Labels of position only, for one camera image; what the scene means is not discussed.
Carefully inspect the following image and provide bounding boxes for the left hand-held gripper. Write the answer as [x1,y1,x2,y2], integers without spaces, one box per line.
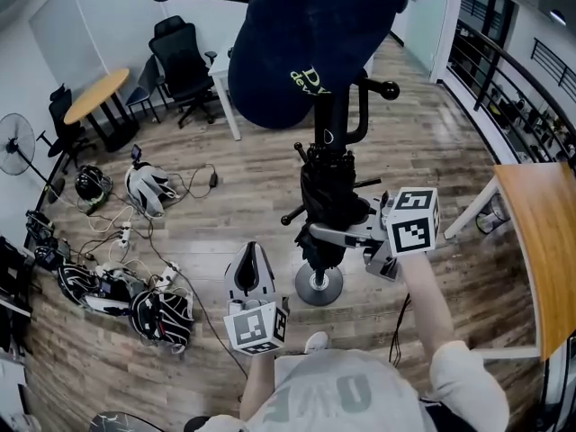
[222,240,291,357]

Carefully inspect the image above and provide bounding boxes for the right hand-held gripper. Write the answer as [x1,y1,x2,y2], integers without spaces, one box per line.
[307,187,442,284]

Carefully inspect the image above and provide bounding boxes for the black umbrella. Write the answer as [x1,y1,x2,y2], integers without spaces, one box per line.
[294,141,383,284]

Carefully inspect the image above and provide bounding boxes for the black coat rack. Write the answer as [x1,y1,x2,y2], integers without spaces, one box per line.
[149,0,473,308]

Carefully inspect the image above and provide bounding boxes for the person's right forearm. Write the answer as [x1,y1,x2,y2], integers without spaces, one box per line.
[397,252,456,357]

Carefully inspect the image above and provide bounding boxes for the person's left forearm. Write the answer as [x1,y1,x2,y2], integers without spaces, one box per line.
[238,352,278,422]

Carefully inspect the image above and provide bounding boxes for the black equipment rack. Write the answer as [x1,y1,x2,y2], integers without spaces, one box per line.
[0,235,35,356]

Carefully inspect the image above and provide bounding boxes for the person's white shoe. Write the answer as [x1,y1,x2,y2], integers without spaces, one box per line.
[304,330,330,356]

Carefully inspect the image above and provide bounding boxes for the large black white headset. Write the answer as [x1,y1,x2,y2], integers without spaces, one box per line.
[128,289,196,356]

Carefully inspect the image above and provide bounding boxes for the white headset with black box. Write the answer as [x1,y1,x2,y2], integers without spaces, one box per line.
[84,265,146,318]

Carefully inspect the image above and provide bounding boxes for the person's light grey shirt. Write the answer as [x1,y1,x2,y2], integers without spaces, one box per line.
[197,339,510,432]

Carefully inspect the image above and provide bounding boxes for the black white striped headset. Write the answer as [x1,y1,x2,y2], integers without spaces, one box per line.
[55,263,98,306]

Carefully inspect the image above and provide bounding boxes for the wooden desk with white legs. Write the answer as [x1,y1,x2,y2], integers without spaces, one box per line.
[443,161,576,362]

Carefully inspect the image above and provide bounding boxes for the navy baseball cap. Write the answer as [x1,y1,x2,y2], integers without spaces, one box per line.
[227,0,409,131]

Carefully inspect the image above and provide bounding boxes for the black marble round stool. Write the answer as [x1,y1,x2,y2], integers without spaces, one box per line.
[88,410,164,432]

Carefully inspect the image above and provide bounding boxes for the black metal railing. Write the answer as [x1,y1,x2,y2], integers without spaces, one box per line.
[443,0,576,171]

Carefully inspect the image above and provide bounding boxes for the white door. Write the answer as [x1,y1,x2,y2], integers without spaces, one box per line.
[401,0,465,85]

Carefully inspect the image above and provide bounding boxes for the black electronic devices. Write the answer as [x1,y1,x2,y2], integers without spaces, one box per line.
[24,210,72,270]

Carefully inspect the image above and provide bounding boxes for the grey blue side chair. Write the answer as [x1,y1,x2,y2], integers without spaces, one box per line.
[124,54,168,125]

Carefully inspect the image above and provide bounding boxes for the black mesh office chair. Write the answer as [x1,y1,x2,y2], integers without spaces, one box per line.
[148,14,219,130]

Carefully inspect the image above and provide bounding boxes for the small black office chair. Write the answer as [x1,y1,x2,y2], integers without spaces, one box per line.
[36,83,98,176]

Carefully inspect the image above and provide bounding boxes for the round wooden table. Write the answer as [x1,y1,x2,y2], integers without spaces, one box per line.
[63,67,141,153]

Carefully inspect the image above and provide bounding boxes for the black standing floor fan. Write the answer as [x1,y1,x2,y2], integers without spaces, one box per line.
[0,112,67,205]

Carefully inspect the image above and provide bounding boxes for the black hanging cable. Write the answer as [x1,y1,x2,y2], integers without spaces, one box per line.
[388,292,413,369]

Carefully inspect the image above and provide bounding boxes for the wire waste basket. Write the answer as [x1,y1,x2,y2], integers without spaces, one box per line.
[475,193,512,236]

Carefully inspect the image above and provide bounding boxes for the white grey headset with camera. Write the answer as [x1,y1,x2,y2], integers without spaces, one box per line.
[124,143,182,219]

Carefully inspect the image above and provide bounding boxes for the black headset with green strap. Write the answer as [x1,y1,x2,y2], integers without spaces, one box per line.
[73,164,114,210]

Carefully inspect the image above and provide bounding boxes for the white wall board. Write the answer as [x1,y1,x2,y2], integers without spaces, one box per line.
[28,0,113,77]

